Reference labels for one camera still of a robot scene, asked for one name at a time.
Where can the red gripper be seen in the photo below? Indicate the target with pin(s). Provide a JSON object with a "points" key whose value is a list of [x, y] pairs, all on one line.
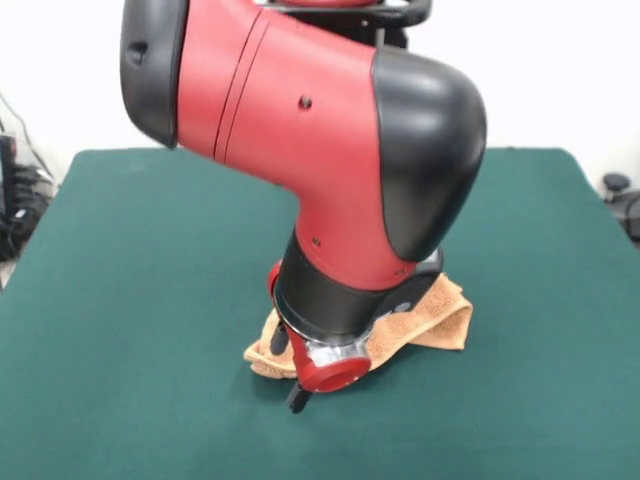
{"points": [[335, 375]]}

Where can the tan terry towel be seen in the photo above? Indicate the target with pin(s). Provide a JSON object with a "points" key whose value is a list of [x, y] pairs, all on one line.
{"points": [[440, 320]]}

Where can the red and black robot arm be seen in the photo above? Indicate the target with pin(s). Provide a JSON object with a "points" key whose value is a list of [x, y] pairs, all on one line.
{"points": [[325, 150]]}

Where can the dark green table cloth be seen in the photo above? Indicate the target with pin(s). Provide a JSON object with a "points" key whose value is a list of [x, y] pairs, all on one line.
{"points": [[125, 300]]}

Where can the black office chair part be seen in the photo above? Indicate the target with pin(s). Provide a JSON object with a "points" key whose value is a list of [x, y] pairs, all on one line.
{"points": [[625, 205]]}

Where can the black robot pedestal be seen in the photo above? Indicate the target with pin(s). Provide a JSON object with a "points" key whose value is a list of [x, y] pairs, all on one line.
{"points": [[395, 39]]}

